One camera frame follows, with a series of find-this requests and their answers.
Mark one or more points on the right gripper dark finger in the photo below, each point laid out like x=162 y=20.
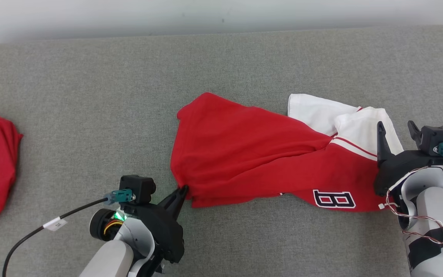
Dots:
x=383 y=144
x=415 y=132

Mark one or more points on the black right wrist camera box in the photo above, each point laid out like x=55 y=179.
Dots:
x=438 y=136

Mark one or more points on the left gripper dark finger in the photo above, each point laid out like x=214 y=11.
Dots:
x=175 y=204

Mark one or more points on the red white jersey with lettering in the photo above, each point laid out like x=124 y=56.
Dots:
x=244 y=146

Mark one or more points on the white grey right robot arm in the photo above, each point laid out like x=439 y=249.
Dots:
x=437 y=207

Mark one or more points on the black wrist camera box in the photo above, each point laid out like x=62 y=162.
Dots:
x=438 y=136
x=139 y=188

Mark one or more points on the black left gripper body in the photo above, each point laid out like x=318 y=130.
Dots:
x=165 y=238

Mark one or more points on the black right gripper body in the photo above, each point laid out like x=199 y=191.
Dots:
x=398 y=165

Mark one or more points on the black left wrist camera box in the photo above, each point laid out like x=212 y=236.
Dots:
x=139 y=188

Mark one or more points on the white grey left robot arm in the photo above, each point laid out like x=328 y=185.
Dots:
x=110 y=257

